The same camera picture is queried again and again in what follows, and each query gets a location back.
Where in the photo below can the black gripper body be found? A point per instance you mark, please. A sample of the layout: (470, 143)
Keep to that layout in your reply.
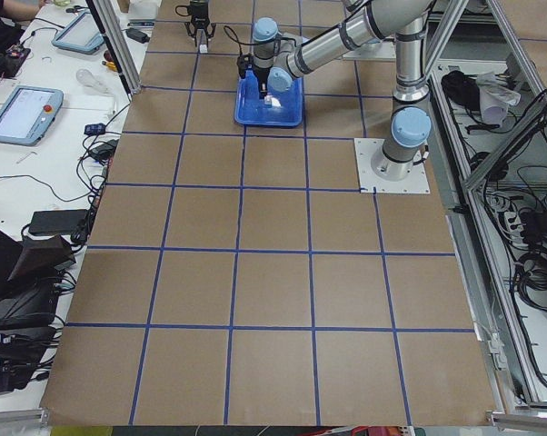
(261, 74)
(197, 22)

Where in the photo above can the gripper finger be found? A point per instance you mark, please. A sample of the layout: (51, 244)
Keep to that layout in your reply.
(209, 33)
(192, 31)
(263, 91)

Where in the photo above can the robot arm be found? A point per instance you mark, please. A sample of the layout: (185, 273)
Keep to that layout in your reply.
(198, 7)
(279, 59)

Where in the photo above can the blue plastic tray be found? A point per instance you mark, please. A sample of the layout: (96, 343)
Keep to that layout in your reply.
(286, 110)

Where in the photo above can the black power adapter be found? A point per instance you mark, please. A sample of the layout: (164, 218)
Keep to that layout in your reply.
(137, 35)

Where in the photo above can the teach pendant far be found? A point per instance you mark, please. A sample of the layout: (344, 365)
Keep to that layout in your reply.
(81, 35)

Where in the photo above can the teach pendant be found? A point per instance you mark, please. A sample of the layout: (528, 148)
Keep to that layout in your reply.
(81, 35)
(28, 113)

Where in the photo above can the teach pendant near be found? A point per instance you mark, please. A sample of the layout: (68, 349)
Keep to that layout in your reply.
(28, 113)

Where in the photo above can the aluminium frame post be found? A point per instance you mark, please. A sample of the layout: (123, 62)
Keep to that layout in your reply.
(108, 25)

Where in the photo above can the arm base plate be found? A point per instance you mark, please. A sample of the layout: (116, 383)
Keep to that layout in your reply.
(377, 174)

